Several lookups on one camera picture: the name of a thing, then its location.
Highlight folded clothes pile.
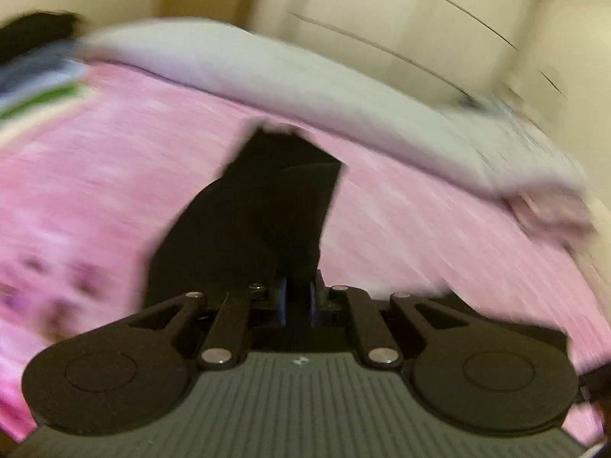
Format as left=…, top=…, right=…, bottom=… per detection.
left=0, top=40, right=96, bottom=127

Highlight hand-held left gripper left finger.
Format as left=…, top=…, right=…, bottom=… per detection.
left=128, top=277, right=288, bottom=369

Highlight cream wardrobe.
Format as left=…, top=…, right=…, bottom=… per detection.
left=248, top=0, right=569, bottom=115

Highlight black garment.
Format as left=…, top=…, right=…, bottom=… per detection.
left=143, top=121, right=571, bottom=358

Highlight folded pink cloth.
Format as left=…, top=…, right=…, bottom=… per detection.
left=508, top=191, right=600, bottom=249

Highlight pink floral blanket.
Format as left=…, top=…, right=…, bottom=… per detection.
left=0, top=64, right=611, bottom=444

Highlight striped grey duvet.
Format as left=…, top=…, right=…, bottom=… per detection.
left=76, top=16, right=590, bottom=201

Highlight dark cloth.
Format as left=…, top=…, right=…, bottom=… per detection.
left=0, top=10, right=84, bottom=65

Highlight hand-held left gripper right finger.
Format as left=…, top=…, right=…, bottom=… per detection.
left=309, top=269, right=472, bottom=369

